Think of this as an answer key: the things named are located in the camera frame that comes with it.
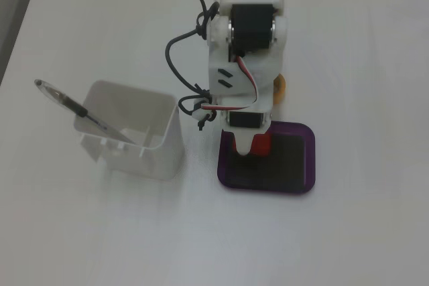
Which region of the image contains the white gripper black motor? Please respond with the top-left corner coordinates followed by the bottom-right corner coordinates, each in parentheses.
top-left (219, 93), bottom-right (273, 157)

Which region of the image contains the red cube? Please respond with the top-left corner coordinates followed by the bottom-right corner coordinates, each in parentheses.
top-left (250, 133), bottom-right (273, 157)

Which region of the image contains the white plastic box container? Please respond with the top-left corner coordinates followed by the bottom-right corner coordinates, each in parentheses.
top-left (73, 80), bottom-right (185, 181)

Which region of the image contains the purple metal tray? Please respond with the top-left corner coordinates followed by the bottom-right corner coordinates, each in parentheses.
top-left (216, 120), bottom-right (318, 197)

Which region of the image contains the yellow tape roll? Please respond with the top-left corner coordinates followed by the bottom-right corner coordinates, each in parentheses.
top-left (271, 72), bottom-right (288, 104)

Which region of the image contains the black clear pen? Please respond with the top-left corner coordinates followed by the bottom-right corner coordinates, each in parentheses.
top-left (34, 78), bottom-right (135, 145)

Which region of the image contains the red white black servo wire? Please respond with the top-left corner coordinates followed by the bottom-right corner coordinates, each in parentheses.
top-left (199, 0), bottom-right (280, 120)

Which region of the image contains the black cable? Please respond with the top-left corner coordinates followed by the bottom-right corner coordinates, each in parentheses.
top-left (166, 0), bottom-right (221, 132)

